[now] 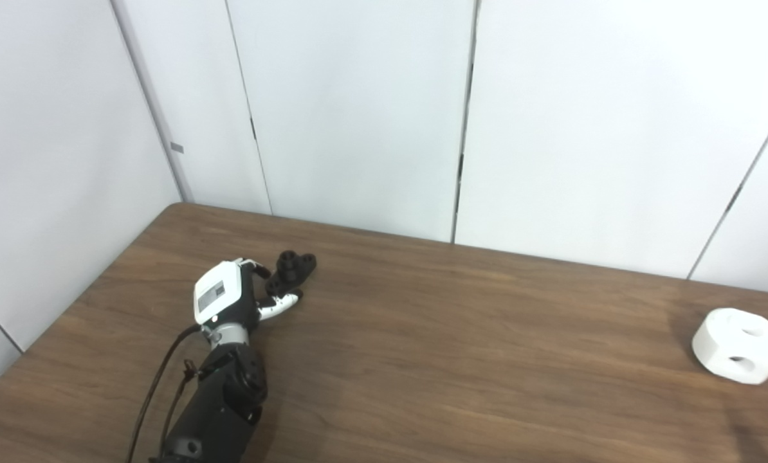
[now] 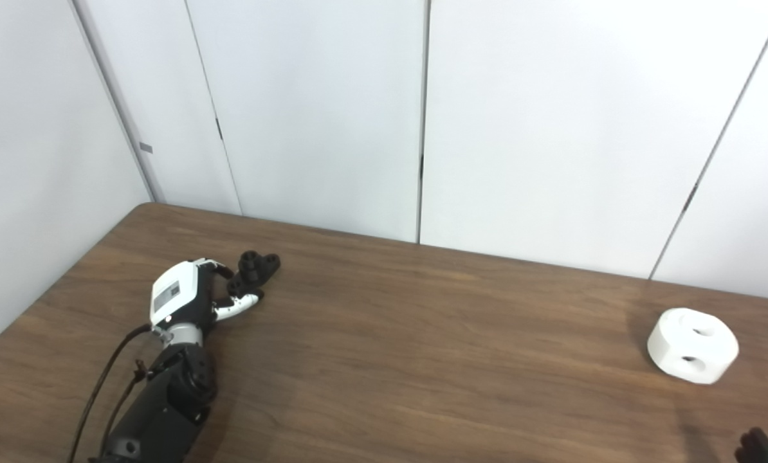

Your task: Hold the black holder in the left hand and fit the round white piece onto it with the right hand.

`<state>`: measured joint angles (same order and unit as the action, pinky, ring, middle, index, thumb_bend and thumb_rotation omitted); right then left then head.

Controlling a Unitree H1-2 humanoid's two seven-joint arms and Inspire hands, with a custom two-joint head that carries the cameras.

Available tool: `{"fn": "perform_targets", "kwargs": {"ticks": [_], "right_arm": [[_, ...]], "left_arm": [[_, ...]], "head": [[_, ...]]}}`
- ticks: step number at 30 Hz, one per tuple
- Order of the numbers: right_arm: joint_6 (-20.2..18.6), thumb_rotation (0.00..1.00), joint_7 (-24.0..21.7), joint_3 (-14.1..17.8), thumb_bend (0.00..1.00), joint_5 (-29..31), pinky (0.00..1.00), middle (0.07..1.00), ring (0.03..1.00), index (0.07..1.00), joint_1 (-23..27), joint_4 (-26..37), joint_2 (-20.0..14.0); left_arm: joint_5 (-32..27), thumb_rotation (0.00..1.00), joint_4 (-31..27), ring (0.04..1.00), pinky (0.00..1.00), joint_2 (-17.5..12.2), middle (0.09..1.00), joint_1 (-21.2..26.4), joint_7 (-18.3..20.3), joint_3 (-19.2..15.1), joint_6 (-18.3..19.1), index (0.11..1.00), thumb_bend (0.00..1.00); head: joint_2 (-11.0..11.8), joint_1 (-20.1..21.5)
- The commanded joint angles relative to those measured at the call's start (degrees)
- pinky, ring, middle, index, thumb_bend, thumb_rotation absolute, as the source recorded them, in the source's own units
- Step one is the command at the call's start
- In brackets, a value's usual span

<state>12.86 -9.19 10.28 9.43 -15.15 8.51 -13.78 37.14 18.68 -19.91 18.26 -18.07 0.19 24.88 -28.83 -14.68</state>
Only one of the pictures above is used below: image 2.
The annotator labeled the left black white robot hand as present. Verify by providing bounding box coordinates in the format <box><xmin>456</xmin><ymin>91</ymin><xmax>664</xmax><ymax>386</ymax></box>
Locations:
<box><xmin>149</xmin><ymin>258</ymin><xmax>264</xmax><ymax>348</ymax></box>

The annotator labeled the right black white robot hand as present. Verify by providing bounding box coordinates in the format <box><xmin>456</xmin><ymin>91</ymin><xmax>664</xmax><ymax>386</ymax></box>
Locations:
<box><xmin>736</xmin><ymin>427</ymin><xmax>768</xmax><ymax>463</ymax></box>

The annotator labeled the black three-hole holder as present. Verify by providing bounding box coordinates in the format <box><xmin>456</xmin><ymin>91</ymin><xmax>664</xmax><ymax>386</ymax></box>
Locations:
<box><xmin>227</xmin><ymin>251</ymin><xmax>281</xmax><ymax>300</ymax></box>

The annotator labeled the round white plastic piece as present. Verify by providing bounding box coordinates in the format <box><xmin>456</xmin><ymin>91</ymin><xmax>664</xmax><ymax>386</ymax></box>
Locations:
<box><xmin>646</xmin><ymin>307</ymin><xmax>740</xmax><ymax>385</ymax></box>

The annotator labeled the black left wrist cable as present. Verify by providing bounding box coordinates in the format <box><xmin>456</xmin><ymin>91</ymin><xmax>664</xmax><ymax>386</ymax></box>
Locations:
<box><xmin>68</xmin><ymin>325</ymin><xmax>154</xmax><ymax>463</ymax></box>

